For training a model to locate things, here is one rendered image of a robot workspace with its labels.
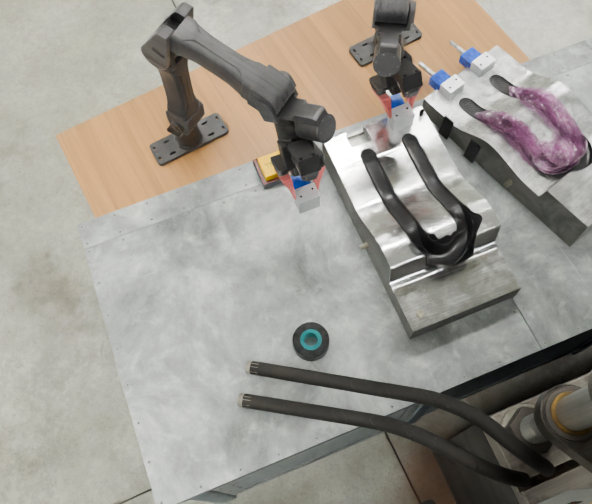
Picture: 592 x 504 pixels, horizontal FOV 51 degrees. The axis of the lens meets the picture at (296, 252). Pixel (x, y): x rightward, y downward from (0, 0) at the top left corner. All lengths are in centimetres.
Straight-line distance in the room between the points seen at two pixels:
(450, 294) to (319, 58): 76
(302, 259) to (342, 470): 91
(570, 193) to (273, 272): 69
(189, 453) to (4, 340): 127
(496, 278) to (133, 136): 97
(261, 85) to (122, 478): 147
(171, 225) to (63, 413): 102
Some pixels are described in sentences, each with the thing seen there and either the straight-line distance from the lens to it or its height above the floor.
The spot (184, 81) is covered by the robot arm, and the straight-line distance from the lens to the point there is 141.
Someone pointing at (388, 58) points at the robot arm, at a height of 113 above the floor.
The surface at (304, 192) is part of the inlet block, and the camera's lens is 135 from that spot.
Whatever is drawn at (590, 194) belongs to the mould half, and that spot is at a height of 91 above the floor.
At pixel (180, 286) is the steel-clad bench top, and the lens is 147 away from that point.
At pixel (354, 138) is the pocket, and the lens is 154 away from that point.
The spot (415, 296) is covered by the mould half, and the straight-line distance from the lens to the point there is 138.
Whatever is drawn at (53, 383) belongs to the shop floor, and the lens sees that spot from 239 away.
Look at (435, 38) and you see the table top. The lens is 184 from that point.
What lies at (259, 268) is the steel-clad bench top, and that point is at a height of 80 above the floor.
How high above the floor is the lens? 215
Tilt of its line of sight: 67 degrees down
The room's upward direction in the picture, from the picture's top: 6 degrees counter-clockwise
